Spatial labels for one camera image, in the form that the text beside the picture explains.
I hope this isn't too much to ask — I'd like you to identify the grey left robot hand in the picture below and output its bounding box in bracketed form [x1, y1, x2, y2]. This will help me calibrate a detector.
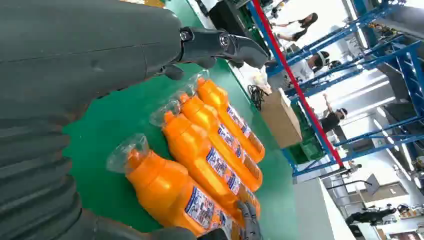
[0, 0, 270, 240]

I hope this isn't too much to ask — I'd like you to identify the orange bottle with clear cap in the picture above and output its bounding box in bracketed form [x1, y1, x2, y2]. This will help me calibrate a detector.
[172, 84, 264, 193]
[105, 133, 248, 240]
[149, 99, 262, 226]
[188, 69, 266, 164]

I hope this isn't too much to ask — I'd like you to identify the yellow sheet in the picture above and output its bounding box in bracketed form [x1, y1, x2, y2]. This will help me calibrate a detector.
[122, 0, 167, 9]

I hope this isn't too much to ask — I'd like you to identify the ribbed grey left arm sleeve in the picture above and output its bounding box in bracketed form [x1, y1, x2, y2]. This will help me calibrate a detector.
[0, 115, 84, 240]

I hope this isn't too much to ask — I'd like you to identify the black box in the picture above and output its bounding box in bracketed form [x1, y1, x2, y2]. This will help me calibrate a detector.
[208, 0, 271, 58]

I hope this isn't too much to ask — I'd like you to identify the white plastic bag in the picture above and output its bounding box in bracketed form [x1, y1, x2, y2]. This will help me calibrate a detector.
[251, 70, 273, 96]

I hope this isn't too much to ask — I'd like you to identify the brown cardboard box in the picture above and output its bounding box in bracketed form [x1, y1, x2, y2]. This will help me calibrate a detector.
[260, 87, 303, 150]

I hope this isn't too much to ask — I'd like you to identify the red pole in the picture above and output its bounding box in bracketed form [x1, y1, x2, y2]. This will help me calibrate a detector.
[252, 0, 346, 169]

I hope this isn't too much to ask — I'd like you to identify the person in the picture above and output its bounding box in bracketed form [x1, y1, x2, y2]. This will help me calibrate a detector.
[319, 93, 349, 134]
[269, 12, 319, 43]
[291, 50, 331, 84]

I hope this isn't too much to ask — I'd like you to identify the green plastic crate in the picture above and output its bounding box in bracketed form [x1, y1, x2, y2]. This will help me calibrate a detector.
[286, 102, 328, 165]

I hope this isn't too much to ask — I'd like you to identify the black robot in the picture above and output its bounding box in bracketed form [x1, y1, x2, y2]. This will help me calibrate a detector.
[344, 206, 397, 227]

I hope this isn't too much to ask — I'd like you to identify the black coiled cable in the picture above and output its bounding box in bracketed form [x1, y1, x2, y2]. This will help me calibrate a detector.
[247, 84, 270, 112]

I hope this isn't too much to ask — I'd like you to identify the blue metal frame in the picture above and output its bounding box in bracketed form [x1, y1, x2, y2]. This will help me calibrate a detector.
[246, 0, 424, 178]

